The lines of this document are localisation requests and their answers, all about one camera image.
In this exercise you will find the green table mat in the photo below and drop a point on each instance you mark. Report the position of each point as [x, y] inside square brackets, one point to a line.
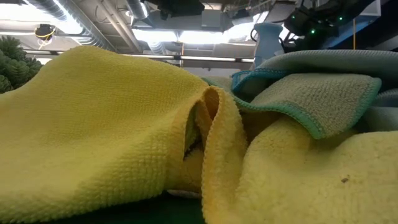
[155, 214]

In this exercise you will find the light blue microfiber towel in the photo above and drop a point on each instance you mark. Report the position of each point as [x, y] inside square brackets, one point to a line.
[326, 60]

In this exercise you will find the light blue spray bottle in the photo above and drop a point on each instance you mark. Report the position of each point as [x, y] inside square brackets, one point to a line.
[267, 43]

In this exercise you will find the yellow fluffy microfiber towel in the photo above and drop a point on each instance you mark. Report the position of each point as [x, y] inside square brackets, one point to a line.
[311, 180]

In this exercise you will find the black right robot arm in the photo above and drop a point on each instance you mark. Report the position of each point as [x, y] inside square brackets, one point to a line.
[314, 18]

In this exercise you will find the yellow waffle microfiber towel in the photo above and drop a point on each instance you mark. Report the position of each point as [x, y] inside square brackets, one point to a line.
[93, 124]

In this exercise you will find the LED light bar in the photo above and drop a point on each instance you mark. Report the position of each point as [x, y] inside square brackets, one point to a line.
[149, 57]

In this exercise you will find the green spiky ball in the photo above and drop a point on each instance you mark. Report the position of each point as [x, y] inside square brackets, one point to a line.
[15, 68]

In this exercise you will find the sage green microfiber towel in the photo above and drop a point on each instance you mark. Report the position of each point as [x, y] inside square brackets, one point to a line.
[311, 99]

